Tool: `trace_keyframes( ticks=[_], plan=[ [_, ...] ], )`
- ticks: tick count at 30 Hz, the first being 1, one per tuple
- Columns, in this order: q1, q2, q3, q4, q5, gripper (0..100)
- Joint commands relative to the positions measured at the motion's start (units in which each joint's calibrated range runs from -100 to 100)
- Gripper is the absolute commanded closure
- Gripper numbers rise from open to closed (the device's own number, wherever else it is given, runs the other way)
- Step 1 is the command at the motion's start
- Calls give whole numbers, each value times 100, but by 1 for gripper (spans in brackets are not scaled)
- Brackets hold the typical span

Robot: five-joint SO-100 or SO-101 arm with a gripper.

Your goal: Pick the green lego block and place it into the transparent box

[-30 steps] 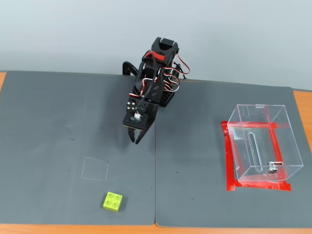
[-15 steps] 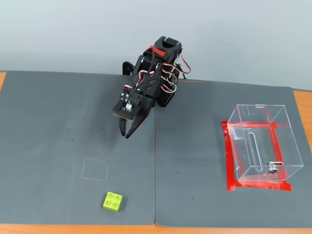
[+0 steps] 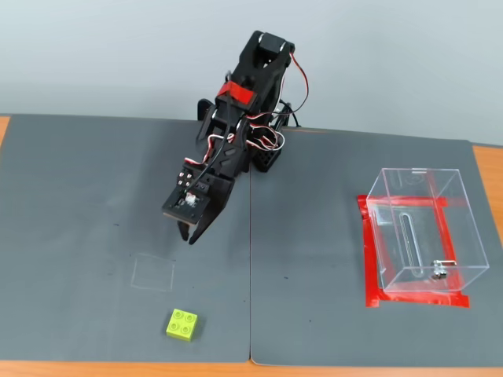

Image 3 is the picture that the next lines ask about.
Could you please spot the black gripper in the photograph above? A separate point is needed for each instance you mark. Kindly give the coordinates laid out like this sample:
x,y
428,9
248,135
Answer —
x,y
212,214

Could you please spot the green lego block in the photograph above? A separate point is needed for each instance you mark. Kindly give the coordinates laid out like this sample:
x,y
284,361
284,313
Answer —
x,y
181,324

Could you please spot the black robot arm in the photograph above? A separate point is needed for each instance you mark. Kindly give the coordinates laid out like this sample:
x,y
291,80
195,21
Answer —
x,y
259,78

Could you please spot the red tape on arm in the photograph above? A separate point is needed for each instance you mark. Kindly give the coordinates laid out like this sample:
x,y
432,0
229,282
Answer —
x,y
237,92

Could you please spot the transparent acrylic box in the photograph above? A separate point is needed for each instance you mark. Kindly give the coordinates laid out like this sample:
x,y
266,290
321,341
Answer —
x,y
432,235

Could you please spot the grey table mat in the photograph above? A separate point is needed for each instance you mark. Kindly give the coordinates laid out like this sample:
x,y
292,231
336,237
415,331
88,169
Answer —
x,y
78,196
314,275

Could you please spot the small silver metal latch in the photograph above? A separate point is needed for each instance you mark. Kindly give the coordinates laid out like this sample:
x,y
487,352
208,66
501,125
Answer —
x,y
439,273

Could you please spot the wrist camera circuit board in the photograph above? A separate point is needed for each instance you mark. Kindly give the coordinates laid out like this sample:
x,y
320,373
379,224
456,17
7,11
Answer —
x,y
184,210

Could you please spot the red tape frame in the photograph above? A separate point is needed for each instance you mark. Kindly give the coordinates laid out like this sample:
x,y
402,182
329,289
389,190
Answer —
x,y
371,255

